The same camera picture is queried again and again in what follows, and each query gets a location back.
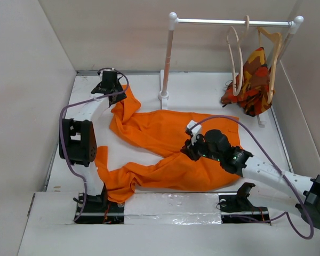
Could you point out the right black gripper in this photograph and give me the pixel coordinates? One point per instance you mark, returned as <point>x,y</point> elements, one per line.
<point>189,150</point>

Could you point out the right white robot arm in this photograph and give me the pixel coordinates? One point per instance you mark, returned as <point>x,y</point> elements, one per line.
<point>268,188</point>

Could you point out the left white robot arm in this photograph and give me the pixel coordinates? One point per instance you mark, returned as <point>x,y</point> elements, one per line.
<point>77,142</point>

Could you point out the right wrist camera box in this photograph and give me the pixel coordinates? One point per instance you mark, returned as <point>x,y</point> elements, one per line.
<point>193,129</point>

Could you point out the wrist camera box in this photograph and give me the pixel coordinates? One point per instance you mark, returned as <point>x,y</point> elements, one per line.
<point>193,129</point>
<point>110,71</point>

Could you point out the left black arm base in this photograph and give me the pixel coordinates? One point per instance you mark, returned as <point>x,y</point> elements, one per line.
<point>98,210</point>

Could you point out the camouflage orange garment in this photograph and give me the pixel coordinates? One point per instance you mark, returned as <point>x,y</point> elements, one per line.
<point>253,95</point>

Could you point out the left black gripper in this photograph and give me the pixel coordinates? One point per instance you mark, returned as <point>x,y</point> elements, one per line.
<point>120,95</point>

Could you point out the tan wooden hanger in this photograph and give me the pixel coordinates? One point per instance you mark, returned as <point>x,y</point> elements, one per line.
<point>276,39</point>

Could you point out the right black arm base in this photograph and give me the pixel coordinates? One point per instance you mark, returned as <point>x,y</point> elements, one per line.
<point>236,208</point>

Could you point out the orange trousers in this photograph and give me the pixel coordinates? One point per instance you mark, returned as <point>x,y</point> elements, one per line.
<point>161,132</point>

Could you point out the white clothes rack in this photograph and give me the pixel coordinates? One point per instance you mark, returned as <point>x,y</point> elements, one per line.
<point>240,28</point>

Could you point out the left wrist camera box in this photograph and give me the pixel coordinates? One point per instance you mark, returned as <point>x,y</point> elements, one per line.
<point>110,71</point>

